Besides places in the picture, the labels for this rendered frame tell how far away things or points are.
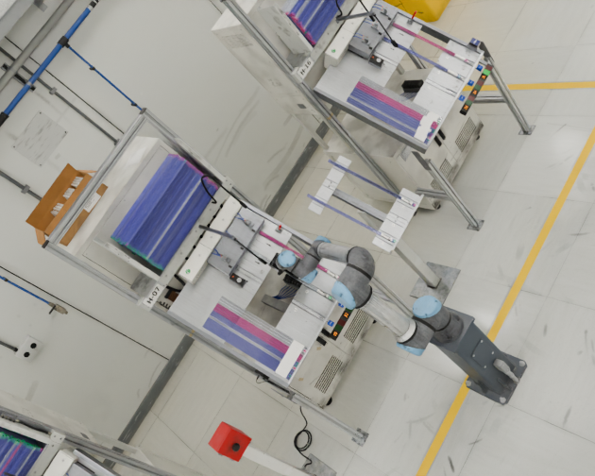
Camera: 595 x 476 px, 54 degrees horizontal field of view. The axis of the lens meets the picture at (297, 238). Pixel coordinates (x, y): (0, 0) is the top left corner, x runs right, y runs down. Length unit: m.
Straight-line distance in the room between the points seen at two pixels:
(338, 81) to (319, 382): 1.73
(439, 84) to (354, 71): 0.48
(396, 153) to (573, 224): 1.05
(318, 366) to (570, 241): 1.55
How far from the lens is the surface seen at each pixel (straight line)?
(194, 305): 3.01
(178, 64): 4.54
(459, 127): 3.98
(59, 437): 3.04
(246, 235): 2.98
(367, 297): 2.35
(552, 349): 3.18
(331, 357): 3.50
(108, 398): 4.77
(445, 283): 3.60
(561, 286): 3.32
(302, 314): 2.95
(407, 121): 3.30
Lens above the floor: 2.75
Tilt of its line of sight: 36 degrees down
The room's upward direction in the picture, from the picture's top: 49 degrees counter-clockwise
